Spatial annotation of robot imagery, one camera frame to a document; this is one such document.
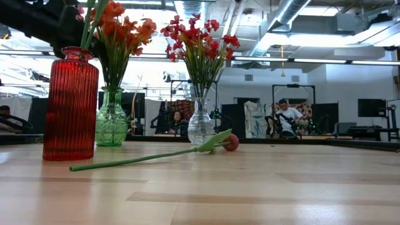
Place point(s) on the black partition panel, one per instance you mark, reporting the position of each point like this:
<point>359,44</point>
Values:
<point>37,115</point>
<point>326,117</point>
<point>231,112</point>

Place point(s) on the red ribbed glass vase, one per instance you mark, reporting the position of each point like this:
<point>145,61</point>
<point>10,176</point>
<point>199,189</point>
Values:
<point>70,109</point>

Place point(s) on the ceiling light tube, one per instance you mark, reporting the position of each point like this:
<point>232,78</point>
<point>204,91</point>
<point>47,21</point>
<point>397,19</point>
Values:
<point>261,58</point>
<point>320,61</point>
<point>375,62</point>

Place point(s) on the pink-red artificial flower bunch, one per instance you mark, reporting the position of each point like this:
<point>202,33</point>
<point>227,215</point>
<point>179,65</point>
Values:
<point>229,39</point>
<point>175,29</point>

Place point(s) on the floral patterned cloth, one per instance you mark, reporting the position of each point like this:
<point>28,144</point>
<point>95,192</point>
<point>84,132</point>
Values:
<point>307,109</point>

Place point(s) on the red artificial tulip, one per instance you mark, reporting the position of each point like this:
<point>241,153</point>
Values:
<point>232,143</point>
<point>98,14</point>

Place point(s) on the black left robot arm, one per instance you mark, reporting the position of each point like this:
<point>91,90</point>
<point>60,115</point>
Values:
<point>25,15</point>

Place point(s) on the silver ceiling air duct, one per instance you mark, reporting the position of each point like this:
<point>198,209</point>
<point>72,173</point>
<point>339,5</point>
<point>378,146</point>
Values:
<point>281,18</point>

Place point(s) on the white curtain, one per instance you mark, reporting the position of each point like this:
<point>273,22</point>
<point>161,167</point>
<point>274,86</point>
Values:
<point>20,106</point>

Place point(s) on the black desk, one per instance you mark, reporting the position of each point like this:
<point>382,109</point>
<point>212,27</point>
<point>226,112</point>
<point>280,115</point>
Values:
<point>368,129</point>

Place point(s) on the white cloth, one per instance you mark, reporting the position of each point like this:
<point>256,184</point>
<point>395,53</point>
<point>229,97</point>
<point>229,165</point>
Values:
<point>254,115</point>

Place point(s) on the black background stand frame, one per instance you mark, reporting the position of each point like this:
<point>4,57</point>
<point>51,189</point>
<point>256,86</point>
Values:
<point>293,85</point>

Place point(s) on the clear textured glass vase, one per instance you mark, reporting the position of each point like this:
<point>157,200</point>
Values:
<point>199,122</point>

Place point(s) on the green textured glass vase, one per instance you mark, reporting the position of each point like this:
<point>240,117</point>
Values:
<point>111,125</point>

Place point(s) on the black computer monitor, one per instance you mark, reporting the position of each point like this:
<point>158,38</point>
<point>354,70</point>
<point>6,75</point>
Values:
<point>372,107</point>

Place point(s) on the black camera stand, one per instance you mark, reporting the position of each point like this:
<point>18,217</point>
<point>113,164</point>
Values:
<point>394,122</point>

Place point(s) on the red patterned cloth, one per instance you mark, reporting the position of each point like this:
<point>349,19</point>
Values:
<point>184,107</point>

